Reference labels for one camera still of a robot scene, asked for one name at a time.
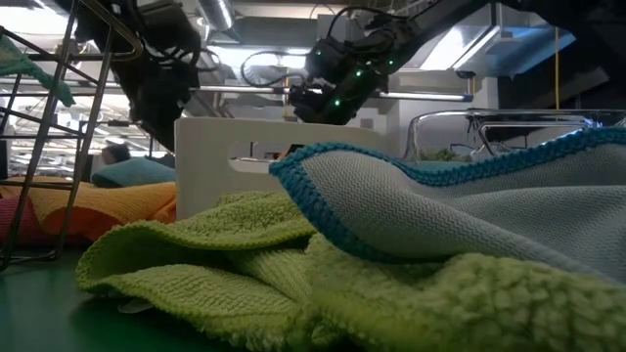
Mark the long ceiling light tube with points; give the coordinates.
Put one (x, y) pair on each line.
(425, 96)

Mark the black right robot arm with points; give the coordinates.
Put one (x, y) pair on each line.
(430, 19)

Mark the lime green microfiber towel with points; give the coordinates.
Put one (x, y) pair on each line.
(244, 293)

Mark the sage green chenille towel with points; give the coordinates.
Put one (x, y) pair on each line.
(445, 156)

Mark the pink microfiber towel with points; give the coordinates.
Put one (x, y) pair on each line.
(27, 225)

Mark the mint green towel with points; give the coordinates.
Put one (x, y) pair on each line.
(19, 63)

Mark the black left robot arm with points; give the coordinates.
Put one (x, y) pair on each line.
(161, 29)

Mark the white plastic basket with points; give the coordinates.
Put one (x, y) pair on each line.
(205, 195)

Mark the grey towel with teal trim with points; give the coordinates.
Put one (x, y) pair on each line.
(440, 210)

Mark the round metal ceiling duct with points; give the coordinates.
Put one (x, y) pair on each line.
(215, 14)

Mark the rectangular ceiling light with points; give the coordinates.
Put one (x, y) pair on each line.
(230, 56)

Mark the teal microfiber towel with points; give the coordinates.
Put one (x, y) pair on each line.
(132, 173)

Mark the orange microfiber towel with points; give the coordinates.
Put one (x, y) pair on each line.
(107, 205)

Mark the silver ventilation hood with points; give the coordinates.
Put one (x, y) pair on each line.
(513, 49)

